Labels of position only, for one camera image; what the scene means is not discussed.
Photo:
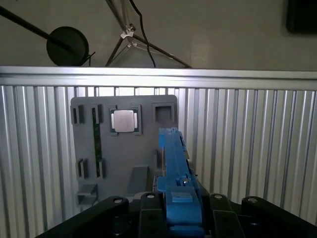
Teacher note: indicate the grey plastic parts rack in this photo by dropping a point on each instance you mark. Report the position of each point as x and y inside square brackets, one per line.
[119, 153]

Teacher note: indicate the silver CPU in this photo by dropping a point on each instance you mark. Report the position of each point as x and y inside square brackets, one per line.
[123, 121]

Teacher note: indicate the dark monitor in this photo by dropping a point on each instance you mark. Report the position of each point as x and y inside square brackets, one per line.
[302, 15]

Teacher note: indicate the green RAM stick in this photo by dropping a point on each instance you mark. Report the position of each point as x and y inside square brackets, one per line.
[97, 141]

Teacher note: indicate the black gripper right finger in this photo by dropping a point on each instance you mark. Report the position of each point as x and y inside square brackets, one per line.
[223, 223]

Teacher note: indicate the silver tripod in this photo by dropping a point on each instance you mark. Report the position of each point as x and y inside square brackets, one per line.
[127, 32]

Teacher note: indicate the hard disk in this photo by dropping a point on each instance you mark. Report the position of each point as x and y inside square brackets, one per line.
[177, 158]

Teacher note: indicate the black stand with round base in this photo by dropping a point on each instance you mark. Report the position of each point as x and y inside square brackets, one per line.
[67, 47]

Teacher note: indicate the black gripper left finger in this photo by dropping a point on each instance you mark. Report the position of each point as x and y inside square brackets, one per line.
[148, 218]

